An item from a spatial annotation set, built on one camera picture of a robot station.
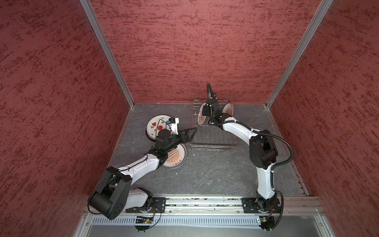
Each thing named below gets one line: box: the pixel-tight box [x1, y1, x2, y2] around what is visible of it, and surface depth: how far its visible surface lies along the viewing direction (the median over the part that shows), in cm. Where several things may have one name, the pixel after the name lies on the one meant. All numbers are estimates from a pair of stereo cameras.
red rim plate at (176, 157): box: [162, 143, 188, 169], surface depth 91 cm
